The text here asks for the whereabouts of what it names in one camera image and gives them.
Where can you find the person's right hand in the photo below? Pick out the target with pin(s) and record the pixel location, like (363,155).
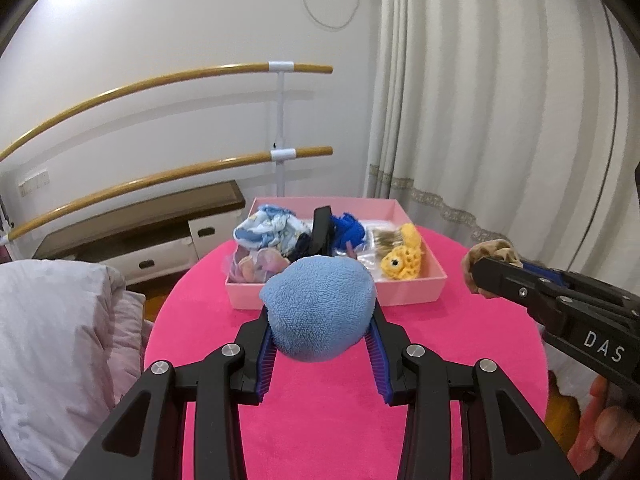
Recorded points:
(605,425)

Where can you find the white quilted blanket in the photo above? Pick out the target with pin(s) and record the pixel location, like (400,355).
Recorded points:
(50,350)

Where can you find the white wall outlet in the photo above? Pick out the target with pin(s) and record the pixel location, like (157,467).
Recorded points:
(35,183)

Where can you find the dark navy cloth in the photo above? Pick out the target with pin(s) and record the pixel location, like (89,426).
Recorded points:
(301,247)

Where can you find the light blue plush puff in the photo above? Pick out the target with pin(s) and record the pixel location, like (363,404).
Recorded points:
(320,305)

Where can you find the blue towel cloth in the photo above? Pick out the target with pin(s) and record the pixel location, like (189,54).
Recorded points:
(350,230)

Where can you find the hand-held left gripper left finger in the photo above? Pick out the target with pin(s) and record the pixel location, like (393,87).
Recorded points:
(265,365)

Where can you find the blue printed baby cloth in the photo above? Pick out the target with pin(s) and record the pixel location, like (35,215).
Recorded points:
(270,227)

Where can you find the white lace-trimmed curtain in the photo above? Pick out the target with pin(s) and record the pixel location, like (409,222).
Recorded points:
(475,110)

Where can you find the pink cardboard box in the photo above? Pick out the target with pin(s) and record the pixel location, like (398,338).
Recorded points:
(410,292)

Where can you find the pink round tablecloth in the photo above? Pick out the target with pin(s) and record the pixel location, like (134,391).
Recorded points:
(325,425)

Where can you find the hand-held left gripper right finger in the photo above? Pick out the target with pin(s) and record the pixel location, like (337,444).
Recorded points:
(377,367)

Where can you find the white barre post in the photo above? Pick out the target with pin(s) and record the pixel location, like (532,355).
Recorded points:
(281,110)

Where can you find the beige scrunchie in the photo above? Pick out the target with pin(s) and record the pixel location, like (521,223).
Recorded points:
(492,249)

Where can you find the wooden ballet barre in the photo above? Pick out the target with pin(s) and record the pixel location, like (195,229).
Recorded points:
(310,68)
(310,151)

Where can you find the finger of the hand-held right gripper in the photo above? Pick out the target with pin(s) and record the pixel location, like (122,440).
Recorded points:
(550,274)
(505,280)

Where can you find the yellow crochet fish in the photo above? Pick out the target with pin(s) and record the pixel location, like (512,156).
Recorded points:
(405,260)

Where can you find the low wooden-top cabinet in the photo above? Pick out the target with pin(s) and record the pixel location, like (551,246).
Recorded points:
(150,220)

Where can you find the black hair clip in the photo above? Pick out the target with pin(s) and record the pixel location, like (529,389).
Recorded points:
(321,225)

